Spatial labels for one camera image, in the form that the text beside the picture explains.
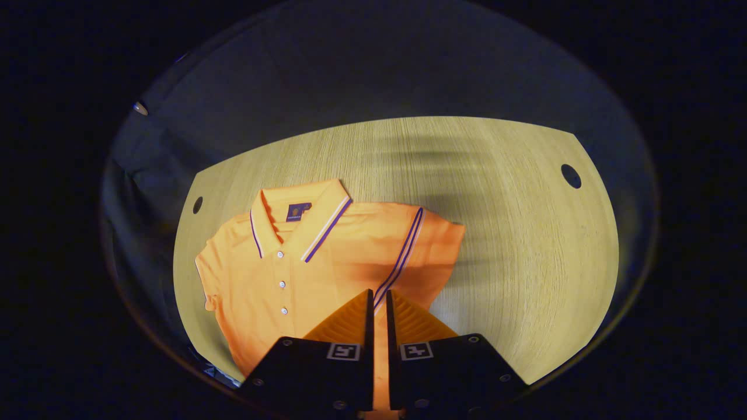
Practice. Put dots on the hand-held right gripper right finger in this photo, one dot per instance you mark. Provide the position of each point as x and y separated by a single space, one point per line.
443 379

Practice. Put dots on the orange T-shirt with collar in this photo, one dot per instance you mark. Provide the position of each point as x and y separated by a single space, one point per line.
327 274

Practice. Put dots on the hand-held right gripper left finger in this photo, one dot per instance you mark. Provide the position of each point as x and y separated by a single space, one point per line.
327 379

